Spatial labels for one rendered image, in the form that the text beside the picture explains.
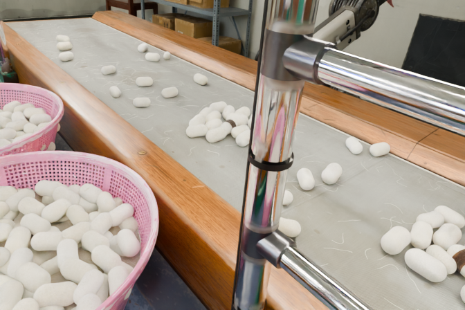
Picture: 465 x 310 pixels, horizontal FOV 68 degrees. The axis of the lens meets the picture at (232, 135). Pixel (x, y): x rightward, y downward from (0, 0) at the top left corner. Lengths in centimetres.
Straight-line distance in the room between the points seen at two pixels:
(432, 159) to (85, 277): 48
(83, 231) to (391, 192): 37
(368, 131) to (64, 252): 47
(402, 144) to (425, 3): 196
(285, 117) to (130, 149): 32
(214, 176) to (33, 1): 467
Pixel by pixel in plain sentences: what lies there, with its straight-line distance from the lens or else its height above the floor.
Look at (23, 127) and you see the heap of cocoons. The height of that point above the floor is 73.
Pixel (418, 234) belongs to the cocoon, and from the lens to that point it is 41.
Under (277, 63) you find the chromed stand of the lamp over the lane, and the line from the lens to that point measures 16.
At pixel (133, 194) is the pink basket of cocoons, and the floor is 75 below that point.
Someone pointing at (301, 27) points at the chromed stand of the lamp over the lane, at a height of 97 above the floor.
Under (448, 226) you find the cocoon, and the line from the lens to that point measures 44.
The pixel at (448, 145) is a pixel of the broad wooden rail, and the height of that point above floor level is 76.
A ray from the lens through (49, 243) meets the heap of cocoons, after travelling 39.
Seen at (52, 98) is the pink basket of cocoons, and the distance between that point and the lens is 65.
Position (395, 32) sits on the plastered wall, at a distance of 257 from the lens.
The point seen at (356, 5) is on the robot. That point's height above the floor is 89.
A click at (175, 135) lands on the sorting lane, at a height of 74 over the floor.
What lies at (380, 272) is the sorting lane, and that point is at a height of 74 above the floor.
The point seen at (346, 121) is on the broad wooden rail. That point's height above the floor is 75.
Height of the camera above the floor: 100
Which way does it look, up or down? 28 degrees down
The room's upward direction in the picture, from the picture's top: 5 degrees clockwise
